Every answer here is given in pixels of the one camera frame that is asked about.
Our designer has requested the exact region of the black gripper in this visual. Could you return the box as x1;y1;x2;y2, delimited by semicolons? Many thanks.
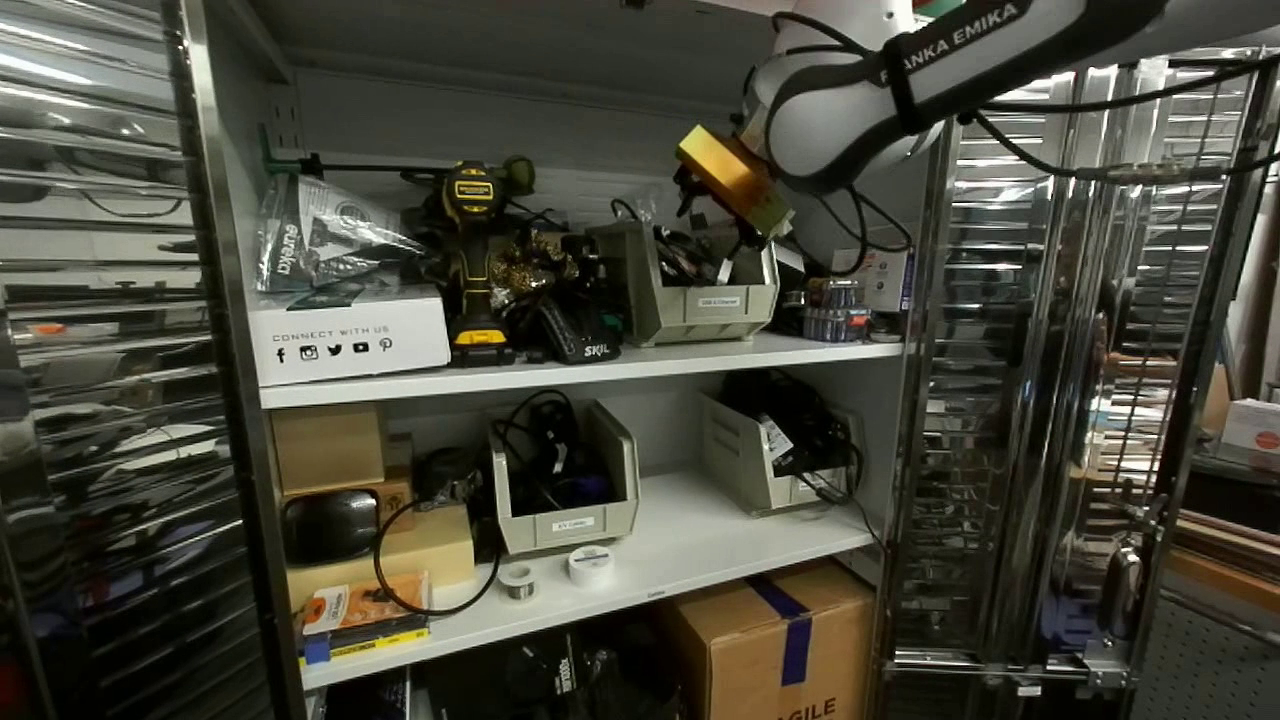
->
690;209;791;281

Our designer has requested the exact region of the black cable with adapter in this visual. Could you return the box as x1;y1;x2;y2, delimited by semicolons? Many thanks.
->
654;229;771;294

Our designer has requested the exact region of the grey plastic storage bin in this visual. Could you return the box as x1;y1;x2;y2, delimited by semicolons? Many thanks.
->
698;383;864;520
486;398;643;560
599;215;787;352

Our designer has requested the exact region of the clear package with orange item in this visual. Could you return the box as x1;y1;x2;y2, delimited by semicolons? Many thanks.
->
799;271;871;344

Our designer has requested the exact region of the black battery charger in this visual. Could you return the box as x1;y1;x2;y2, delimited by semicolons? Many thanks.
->
529;281;628;370

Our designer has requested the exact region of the white shelf board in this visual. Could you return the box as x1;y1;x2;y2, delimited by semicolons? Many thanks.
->
256;334;910;414
296;467;876;695

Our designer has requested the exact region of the green round knob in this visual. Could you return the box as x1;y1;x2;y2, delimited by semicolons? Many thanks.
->
501;151;541;202

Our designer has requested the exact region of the steel tray rack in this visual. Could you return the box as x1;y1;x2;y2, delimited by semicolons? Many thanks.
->
876;52;1280;701
0;0;310;720

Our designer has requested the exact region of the white tape roll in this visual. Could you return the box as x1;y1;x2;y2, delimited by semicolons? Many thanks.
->
560;541;622;589
493;560;541;604

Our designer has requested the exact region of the white shelving unit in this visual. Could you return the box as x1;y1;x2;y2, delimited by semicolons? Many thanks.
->
166;0;938;720

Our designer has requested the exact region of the black round device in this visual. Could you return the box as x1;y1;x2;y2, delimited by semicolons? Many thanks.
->
409;443;490;508

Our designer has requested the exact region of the white box with icons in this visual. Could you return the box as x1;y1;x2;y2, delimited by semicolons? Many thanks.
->
248;294;458;387

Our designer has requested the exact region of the clear plastic bag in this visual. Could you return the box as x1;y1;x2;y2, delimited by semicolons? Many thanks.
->
248;167;431;305

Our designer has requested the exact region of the large cardboard box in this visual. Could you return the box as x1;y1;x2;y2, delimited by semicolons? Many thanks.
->
654;558;879;720

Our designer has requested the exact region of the tan flat box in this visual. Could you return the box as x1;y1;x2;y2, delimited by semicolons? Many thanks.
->
285;499;482;609

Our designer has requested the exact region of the small cardboard box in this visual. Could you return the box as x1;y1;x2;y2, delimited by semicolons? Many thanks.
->
270;404;391;499

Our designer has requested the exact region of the black equipment pile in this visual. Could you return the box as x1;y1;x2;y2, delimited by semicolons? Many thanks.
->
397;620;672;720

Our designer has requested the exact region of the black oval case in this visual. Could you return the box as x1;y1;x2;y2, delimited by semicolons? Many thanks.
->
279;489;387;568

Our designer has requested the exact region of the colourful book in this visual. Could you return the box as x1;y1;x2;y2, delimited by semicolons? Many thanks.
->
287;568;439;669

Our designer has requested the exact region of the white background box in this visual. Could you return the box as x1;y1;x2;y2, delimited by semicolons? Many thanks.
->
1216;391;1280;464

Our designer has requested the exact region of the yellow black cordless drill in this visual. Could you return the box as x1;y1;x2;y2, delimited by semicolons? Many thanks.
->
430;158;541;370

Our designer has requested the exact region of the thin black cable loop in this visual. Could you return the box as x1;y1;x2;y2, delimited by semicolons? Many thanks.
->
368;489;507;620

